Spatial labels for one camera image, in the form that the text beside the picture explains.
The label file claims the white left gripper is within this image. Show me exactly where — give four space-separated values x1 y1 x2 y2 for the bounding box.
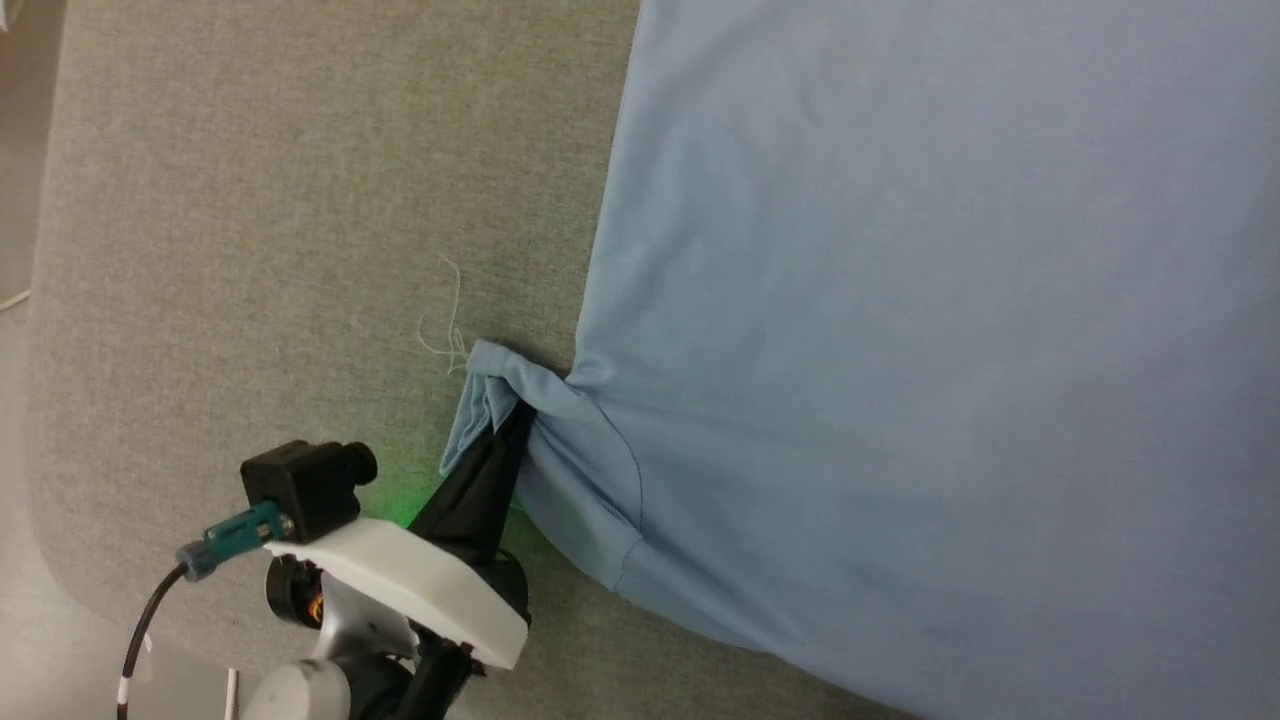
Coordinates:
263 403 538 672

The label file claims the light blue garment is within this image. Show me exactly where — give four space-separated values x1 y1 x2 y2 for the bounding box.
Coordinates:
439 0 1280 720

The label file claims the white loose thread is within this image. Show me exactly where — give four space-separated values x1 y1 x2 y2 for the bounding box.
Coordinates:
416 254 472 378

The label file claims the grey fabric sofa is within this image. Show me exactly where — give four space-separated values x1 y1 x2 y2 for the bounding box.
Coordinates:
25 0 906 720

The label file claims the left black cable teal plug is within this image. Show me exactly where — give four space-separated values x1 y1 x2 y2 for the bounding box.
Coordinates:
116 500 295 720

